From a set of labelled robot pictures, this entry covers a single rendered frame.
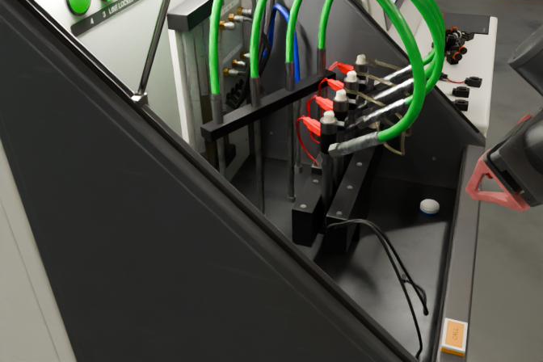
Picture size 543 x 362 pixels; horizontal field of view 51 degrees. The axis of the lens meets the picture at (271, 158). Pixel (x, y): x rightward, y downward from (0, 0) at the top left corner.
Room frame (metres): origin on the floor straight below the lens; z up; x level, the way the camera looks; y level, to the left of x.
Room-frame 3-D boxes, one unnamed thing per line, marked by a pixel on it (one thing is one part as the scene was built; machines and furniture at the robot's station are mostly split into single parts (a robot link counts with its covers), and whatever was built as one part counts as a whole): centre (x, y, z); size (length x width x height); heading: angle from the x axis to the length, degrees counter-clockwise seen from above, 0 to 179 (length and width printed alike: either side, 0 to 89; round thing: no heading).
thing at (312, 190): (0.91, -0.14, 0.91); 0.34 x 0.10 x 0.15; 159
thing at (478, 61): (1.40, -0.49, 0.97); 0.70 x 0.22 x 0.03; 159
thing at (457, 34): (1.43, -0.50, 1.01); 0.23 x 0.11 x 0.06; 159
